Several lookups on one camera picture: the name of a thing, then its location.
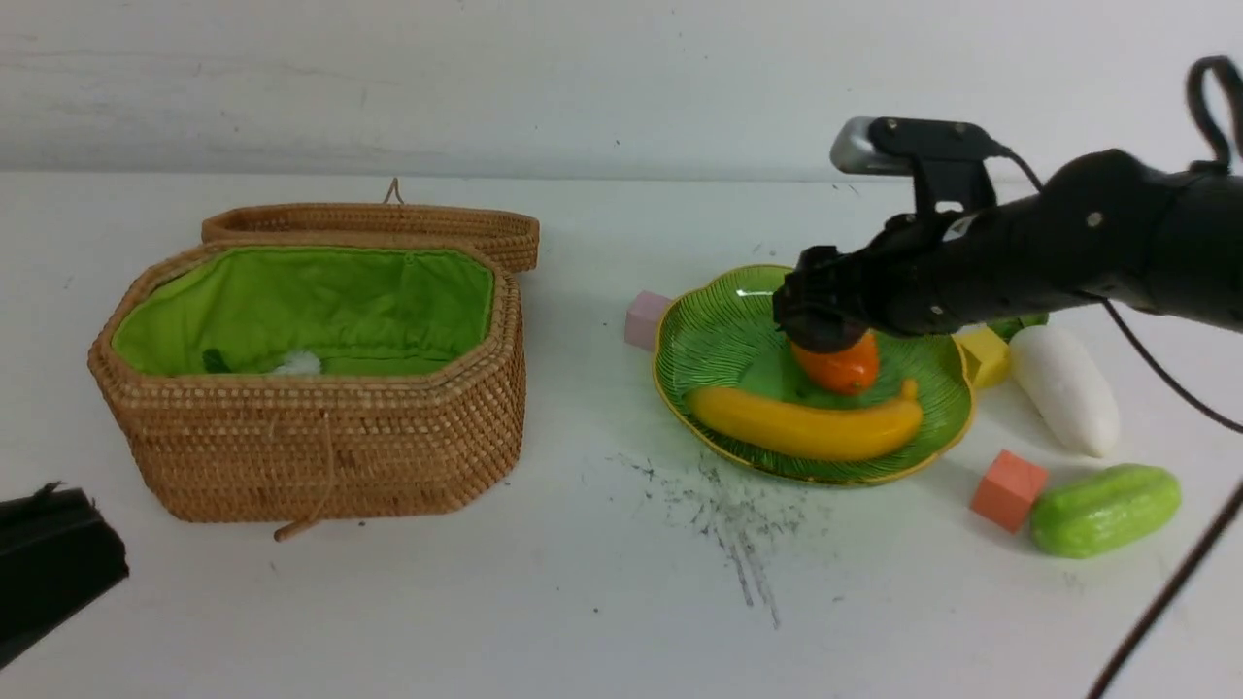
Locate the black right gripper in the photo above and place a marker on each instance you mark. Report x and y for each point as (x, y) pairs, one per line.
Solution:
(917, 277)

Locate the orange yellow plastic mango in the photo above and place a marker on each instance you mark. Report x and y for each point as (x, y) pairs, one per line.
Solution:
(851, 371)

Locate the white plastic radish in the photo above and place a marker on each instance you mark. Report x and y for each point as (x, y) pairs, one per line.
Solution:
(1070, 393)

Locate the yellow plastic banana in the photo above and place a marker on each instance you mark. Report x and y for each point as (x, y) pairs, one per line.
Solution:
(796, 430)

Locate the green plastic cucumber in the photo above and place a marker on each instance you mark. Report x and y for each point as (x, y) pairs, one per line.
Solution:
(1104, 511)

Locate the orange plastic carrot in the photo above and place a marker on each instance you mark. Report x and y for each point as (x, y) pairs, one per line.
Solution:
(214, 363)

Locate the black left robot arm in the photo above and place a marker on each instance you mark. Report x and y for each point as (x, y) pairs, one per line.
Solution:
(58, 555)

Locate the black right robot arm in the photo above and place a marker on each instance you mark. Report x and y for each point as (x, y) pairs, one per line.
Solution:
(1105, 227)

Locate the yellow foam cube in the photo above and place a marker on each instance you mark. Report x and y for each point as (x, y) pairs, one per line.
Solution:
(987, 356)

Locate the green glass leaf plate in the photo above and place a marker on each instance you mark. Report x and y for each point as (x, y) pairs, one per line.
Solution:
(722, 334)

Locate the orange foam cube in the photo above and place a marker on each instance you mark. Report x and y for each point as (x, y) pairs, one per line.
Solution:
(1008, 490)

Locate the pink foam cube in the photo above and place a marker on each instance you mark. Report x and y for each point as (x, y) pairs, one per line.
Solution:
(643, 316)

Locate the woven rattan basket lid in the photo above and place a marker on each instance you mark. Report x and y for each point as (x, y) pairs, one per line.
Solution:
(510, 239)

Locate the woven rattan basket green lining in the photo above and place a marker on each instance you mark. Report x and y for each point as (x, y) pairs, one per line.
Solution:
(373, 377)

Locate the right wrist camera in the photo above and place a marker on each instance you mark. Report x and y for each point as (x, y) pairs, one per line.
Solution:
(946, 161)

